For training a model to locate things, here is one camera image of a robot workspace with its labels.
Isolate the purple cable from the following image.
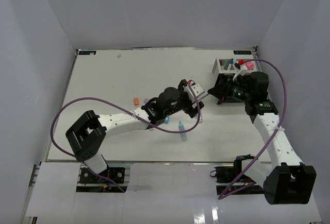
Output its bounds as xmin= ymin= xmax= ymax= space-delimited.
xmin=218 ymin=59 xmax=287 ymax=200
xmin=50 ymin=82 xmax=203 ymax=193

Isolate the blue highlighter cap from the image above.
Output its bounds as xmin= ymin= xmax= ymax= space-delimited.
xmin=164 ymin=116 xmax=170 ymax=124

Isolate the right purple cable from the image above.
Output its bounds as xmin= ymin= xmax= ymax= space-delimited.
xmin=218 ymin=59 xmax=287 ymax=200

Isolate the blue stubby highlighter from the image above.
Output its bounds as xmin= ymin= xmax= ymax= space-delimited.
xmin=178 ymin=121 xmax=187 ymax=142

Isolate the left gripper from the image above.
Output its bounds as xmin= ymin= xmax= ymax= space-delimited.
xmin=164 ymin=80 xmax=204 ymax=118

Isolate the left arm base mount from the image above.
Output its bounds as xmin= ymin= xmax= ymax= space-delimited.
xmin=76 ymin=166 xmax=129 ymax=193

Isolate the left blue table label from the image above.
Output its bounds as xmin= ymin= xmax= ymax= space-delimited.
xmin=78 ymin=50 xmax=96 ymax=55

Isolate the right blue table label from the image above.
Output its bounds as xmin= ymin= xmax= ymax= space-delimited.
xmin=233 ymin=50 xmax=252 ymax=55

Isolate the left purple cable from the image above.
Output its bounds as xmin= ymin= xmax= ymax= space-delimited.
xmin=50 ymin=82 xmax=203 ymax=193

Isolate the black mesh organizer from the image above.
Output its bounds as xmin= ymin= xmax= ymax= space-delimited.
xmin=214 ymin=73 xmax=241 ymax=105

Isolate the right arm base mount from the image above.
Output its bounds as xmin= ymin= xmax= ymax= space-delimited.
xmin=210 ymin=166 xmax=263 ymax=196

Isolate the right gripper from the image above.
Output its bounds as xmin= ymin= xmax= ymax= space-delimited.
xmin=208 ymin=75 xmax=253 ymax=103

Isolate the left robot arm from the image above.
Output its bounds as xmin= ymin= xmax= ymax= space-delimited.
xmin=65 ymin=79 xmax=205 ymax=182

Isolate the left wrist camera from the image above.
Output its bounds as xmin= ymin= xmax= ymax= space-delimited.
xmin=184 ymin=80 xmax=206 ymax=103

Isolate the white mesh organizer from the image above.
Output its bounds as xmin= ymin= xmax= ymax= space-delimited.
xmin=211 ymin=59 xmax=257 ymax=76

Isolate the blue table label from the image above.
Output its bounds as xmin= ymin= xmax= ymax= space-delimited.
xmin=233 ymin=50 xmax=252 ymax=55
xmin=78 ymin=50 xmax=96 ymax=55

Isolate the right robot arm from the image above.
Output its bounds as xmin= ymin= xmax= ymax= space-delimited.
xmin=208 ymin=72 xmax=317 ymax=205

